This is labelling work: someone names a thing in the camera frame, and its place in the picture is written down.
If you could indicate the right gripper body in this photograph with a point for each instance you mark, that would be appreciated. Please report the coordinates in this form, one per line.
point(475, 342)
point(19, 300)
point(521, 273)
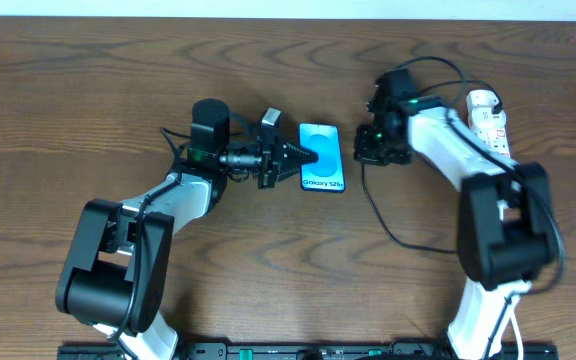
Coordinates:
point(373, 151)

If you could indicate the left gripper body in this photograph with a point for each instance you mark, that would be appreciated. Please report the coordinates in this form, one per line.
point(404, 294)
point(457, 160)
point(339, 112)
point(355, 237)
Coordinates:
point(268, 161)

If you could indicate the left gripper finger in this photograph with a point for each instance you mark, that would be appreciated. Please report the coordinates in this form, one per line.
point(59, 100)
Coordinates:
point(287, 169)
point(295, 154)

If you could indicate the blue Galaxy smartphone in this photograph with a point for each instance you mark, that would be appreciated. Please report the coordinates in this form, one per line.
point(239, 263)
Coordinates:
point(327, 173)

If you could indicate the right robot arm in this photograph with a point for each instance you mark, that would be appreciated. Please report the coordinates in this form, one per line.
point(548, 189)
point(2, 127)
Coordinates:
point(508, 242)

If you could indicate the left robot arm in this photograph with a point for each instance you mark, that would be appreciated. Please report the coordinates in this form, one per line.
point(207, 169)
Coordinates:
point(115, 271)

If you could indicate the white power strip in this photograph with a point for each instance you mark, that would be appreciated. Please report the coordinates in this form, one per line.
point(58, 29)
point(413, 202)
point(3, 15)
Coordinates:
point(487, 120)

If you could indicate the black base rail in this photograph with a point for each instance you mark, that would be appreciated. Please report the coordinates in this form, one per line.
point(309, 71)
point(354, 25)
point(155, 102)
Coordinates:
point(400, 349)

